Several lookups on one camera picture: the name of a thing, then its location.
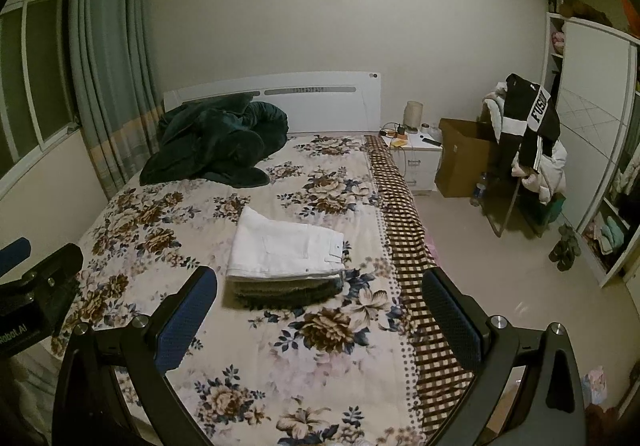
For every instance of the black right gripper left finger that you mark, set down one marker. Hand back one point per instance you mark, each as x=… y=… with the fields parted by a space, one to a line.
x=89 y=408

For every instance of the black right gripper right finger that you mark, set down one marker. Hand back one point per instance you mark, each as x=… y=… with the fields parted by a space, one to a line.
x=548 y=408

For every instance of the white pants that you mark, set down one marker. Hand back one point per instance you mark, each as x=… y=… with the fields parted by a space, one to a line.
x=264 y=249

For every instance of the pink packet on floor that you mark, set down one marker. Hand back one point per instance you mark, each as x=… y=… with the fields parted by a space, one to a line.
x=595 y=386

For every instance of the dark shoes on floor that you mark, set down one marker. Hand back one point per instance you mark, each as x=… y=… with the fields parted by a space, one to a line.
x=566 y=250

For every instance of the floral and checked bed blanket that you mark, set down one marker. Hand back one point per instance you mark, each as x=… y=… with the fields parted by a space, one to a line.
x=318 y=334

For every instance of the dark folded garment under pants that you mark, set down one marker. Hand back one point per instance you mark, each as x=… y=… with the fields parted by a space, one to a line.
x=287 y=294

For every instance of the plastic water bottle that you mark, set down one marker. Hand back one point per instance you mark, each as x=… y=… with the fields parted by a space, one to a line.
x=479 y=190

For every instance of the dark green quilt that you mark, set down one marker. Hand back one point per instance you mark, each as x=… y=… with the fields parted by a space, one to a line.
x=221 y=139

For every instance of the brown cardboard box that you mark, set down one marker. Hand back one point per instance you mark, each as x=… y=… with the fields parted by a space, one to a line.
x=469 y=149

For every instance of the green striped curtain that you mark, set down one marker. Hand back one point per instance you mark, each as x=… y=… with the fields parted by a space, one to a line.
x=112 y=72

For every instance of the white framed window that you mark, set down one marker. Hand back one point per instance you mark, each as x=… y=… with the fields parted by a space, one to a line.
x=37 y=99

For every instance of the clothes pile on chair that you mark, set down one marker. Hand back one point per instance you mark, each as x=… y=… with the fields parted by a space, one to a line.
x=522 y=117

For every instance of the white bedside table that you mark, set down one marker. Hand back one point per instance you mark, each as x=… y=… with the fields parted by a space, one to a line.
x=417 y=159

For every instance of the beige table lamp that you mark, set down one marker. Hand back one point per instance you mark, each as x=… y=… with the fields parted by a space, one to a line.
x=413 y=116

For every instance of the white wardrobe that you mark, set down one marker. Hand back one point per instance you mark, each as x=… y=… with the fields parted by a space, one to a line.
x=595 y=69

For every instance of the white bed headboard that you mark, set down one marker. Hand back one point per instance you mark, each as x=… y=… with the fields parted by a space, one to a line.
x=315 y=102

